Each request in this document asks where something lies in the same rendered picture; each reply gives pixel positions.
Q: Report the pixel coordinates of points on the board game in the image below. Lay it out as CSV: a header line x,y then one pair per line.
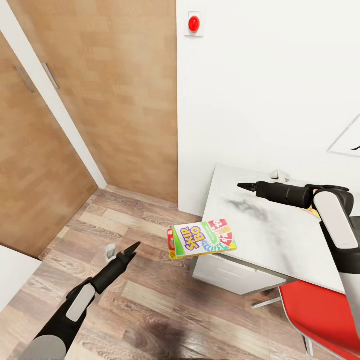
x,y
201,238

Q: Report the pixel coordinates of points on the jigsaw puzzle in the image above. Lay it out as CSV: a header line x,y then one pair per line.
x,y
313,211

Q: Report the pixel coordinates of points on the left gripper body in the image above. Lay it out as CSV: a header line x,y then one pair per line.
x,y
116,268

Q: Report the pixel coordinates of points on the electric switch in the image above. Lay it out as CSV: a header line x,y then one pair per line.
x,y
194,20

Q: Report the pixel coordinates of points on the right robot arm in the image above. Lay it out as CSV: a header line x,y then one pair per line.
x,y
334,204

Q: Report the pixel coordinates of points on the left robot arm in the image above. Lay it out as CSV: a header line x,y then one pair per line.
x,y
54,341

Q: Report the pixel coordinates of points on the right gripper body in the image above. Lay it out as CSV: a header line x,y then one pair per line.
x,y
274,192

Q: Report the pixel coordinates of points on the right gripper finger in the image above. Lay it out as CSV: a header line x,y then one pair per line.
x,y
250,186

